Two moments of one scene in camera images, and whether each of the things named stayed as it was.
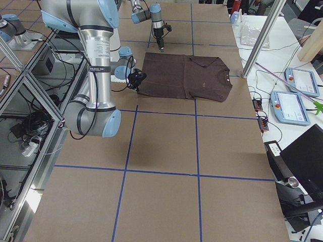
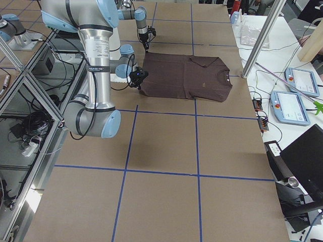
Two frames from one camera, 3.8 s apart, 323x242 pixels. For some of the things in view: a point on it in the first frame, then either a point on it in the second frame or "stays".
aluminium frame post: (264, 37) stays
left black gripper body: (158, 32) -> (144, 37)
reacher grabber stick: (317, 105) stays
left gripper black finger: (161, 44) -> (146, 45)
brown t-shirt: (185, 76) stays
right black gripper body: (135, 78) stays
